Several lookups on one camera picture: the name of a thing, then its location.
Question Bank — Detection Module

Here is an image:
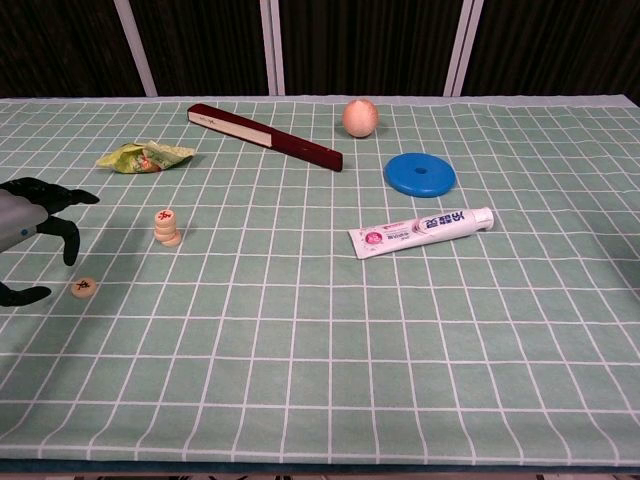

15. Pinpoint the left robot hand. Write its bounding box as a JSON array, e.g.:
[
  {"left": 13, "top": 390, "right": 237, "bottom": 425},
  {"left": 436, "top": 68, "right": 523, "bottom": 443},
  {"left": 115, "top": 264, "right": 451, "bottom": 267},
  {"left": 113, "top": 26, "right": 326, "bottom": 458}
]
[{"left": 0, "top": 177, "right": 101, "bottom": 307}]

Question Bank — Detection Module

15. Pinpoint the crumpled yellow-green wrapper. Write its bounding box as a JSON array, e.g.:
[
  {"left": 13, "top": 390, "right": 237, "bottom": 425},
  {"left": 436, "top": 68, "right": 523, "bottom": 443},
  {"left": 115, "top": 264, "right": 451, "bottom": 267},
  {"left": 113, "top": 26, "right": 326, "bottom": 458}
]
[{"left": 95, "top": 141, "right": 195, "bottom": 175}]

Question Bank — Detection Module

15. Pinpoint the dark red folded fan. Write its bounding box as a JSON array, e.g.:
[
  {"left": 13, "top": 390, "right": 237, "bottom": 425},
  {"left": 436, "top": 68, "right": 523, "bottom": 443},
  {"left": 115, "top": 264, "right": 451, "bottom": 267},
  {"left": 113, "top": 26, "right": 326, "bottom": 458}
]
[{"left": 186, "top": 103, "right": 345, "bottom": 173}]

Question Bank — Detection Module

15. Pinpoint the peach coloured ball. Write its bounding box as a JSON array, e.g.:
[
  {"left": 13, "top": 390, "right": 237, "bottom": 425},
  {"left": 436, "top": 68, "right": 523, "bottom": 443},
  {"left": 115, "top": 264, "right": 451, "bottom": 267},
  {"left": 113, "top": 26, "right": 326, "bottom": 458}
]
[{"left": 341, "top": 98, "right": 380, "bottom": 139}]

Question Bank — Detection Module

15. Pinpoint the green checkered tablecloth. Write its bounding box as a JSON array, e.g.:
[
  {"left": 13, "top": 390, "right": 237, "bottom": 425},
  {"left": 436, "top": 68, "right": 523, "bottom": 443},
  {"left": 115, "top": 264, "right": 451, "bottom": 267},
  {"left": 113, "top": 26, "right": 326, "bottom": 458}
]
[{"left": 0, "top": 94, "right": 640, "bottom": 464}]

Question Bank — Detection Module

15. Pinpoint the white toothpaste tube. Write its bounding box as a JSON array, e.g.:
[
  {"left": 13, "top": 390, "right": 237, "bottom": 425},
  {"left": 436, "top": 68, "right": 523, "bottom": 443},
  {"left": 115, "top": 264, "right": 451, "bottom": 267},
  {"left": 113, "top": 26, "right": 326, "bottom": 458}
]
[{"left": 347, "top": 207, "right": 495, "bottom": 260}]

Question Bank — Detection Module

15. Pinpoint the blue disc with hole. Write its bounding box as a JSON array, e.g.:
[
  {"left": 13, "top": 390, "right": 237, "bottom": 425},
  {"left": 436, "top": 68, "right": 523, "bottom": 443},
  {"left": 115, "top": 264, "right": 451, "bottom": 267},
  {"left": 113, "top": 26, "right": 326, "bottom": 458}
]
[{"left": 383, "top": 152, "right": 457, "bottom": 199}]

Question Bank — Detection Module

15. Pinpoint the white partition post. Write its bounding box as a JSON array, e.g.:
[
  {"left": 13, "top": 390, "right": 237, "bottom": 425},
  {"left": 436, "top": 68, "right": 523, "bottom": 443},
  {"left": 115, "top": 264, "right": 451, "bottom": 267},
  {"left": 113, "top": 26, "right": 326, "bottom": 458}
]
[
  {"left": 442, "top": 0, "right": 486, "bottom": 98},
  {"left": 258, "top": 0, "right": 287, "bottom": 97},
  {"left": 112, "top": 0, "right": 159, "bottom": 98}
]

